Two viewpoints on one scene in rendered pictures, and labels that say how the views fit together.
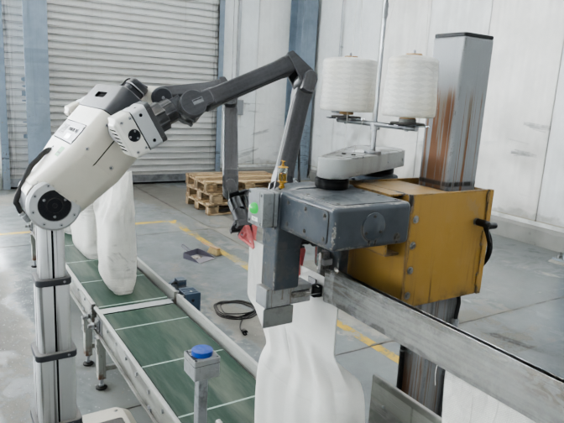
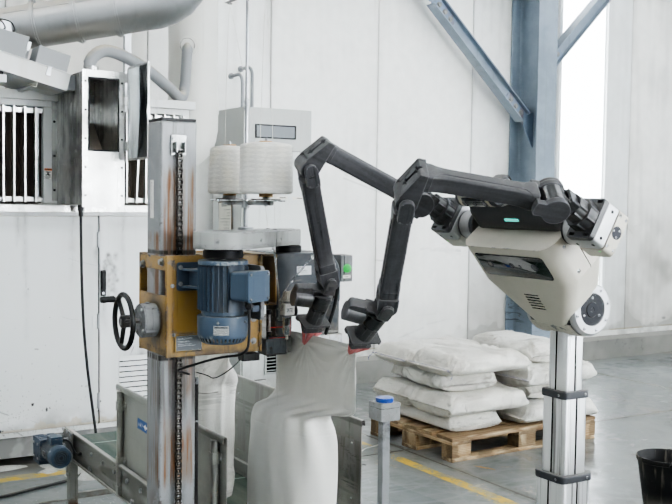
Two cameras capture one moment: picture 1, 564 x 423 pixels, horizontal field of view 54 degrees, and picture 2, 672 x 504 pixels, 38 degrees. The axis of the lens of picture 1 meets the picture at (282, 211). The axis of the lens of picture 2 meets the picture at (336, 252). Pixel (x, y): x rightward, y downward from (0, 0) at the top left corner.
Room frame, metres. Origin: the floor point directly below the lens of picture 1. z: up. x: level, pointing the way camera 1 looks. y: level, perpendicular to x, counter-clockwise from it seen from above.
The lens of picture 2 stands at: (4.72, 0.10, 1.51)
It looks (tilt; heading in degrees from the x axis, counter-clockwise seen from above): 3 degrees down; 181
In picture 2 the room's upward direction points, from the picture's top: 1 degrees clockwise
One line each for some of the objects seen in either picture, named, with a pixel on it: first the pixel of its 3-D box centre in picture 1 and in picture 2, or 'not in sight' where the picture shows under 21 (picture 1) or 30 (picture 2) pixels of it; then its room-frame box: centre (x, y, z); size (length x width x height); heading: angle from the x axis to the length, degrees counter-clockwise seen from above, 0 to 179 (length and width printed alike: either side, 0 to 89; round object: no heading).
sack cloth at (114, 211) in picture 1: (115, 225); not in sight; (3.19, 0.99, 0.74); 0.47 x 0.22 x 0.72; 31
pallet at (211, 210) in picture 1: (237, 201); not in sight; (7.44, 0.62, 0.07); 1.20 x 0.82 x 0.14; 121
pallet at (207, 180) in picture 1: (237, 180); not in sight; (7.41, 0.63, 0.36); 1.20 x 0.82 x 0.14; 119
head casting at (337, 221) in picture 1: (332, 240); (287, 287); (1.36, -0.13, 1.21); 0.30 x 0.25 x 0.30; 33
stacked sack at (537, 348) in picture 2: not in sight; (520, 346); (-1.81, 1.20, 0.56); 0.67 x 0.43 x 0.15; 33
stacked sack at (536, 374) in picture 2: not in sight; (540, 369); (-1.62, 1.30, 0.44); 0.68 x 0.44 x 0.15; 123
